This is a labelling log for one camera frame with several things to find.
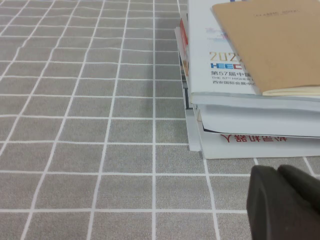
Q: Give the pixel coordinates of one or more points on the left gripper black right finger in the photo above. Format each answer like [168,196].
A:
[302,185]

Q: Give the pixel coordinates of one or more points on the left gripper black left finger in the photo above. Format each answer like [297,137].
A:
[275,212]

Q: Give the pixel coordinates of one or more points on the white brochure with red text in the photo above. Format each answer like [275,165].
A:
[250,150]

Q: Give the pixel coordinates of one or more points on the white book red characters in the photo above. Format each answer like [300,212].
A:
[250,120]

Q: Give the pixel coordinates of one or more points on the thin white magazine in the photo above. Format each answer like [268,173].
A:
[193,140]

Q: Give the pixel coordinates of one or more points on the tan paper notebook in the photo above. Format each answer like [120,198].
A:
[275,50]

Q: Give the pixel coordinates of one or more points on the white HEEC catalogue book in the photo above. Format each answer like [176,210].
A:
[200,50]

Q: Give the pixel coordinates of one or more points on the grey checked tablecloth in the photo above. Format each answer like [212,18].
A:
[100,125]

